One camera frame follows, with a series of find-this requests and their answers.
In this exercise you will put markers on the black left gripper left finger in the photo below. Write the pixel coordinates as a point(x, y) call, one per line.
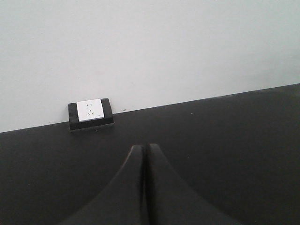
point(120, 202)

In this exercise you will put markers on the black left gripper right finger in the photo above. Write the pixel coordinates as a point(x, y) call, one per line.
point(171, 201)

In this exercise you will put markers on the white socket on black box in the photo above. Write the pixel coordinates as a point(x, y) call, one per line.
point(90, 114)

